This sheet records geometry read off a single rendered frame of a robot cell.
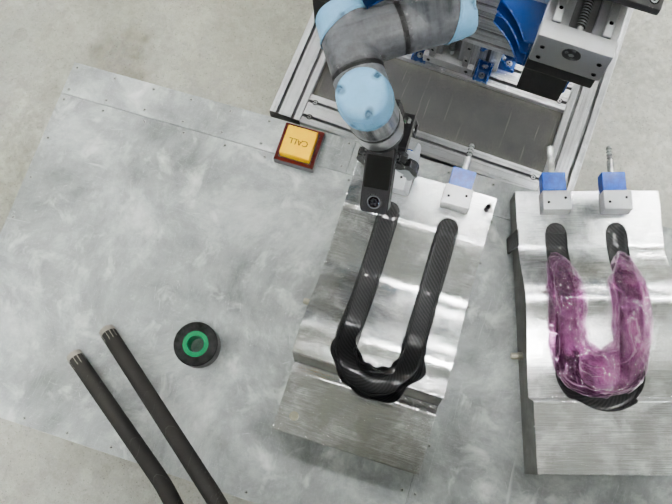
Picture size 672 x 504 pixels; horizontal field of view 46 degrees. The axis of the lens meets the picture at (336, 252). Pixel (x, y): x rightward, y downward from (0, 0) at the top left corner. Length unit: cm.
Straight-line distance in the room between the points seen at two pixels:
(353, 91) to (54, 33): 182
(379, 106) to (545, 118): 127
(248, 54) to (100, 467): 130
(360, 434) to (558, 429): 33
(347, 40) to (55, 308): 78
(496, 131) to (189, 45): 101
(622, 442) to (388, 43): 74
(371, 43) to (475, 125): 115
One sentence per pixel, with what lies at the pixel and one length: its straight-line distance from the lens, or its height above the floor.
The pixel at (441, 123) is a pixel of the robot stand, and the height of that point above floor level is 21.
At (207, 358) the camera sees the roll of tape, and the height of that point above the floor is 84.
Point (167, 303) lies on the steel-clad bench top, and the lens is 153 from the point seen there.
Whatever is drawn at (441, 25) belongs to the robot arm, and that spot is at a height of 126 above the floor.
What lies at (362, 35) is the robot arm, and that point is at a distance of 113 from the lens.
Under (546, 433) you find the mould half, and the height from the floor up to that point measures 91.
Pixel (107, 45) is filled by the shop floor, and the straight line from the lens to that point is 271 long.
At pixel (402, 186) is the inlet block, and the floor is 95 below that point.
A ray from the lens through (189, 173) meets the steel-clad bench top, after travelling 159.
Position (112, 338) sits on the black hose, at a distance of 151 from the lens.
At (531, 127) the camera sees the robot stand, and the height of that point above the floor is 21.
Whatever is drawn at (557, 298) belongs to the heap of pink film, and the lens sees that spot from 140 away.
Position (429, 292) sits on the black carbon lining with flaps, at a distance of 141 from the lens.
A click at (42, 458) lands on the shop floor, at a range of 242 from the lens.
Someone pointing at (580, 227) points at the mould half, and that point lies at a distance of 151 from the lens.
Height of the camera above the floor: 225
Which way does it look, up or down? 75 degrees down
